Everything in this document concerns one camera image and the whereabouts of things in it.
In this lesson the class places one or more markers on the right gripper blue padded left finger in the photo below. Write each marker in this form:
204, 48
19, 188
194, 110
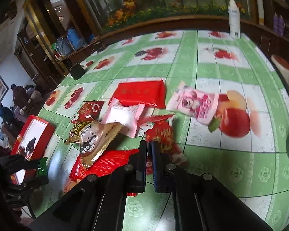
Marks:
139, 163

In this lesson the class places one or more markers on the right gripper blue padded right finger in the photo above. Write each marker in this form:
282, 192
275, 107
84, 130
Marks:
159, 162

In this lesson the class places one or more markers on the red flower snack packet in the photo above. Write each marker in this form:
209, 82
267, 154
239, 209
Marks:
159, 128

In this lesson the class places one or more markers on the red ribbed foil packet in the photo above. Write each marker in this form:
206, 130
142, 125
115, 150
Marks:
105, 165

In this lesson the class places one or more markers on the white pink snack packet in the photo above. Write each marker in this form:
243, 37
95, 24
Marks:
127, 116

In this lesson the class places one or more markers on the beige brown snack packet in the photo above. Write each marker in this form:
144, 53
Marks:
93, 139

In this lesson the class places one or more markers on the pink Lotso snack packet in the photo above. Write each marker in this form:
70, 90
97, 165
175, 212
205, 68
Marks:
195, 102

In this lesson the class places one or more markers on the large red foil packet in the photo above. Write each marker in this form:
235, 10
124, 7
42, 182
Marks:
149, 93

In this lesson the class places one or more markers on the dark red star packet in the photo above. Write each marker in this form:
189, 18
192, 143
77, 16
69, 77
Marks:
89, 111

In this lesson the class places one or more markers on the green fruit print tablecloth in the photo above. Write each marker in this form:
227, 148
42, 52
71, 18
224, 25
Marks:
245, 145

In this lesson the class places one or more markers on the green snack packet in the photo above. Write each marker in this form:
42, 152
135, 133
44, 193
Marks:
42, 170

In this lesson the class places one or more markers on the red gift box tray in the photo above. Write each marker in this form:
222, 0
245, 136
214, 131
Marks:
33, 138

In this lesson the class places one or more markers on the black square cup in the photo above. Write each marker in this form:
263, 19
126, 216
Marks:
77, 71

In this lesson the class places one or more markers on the blue thermos jug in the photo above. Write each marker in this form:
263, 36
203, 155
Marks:
74, 38

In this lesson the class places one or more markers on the white red stool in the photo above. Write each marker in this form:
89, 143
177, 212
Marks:
282, 65

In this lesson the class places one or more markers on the white spray bottle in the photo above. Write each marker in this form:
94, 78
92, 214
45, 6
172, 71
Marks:
234, 19

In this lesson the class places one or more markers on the purple bottles pair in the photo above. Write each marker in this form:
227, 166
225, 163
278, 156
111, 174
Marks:
278, 24

